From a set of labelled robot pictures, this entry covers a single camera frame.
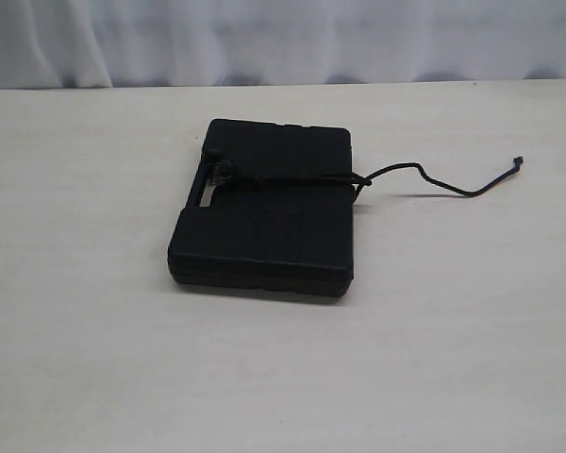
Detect black plastic carrying case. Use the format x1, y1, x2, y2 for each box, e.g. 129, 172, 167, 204
167, 119, 355, 297

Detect black cord with loop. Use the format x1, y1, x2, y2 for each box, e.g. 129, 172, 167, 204
207, 156, 524, 197

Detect white curtain backdrop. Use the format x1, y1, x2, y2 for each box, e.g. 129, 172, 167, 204
0, 1, 566, 89

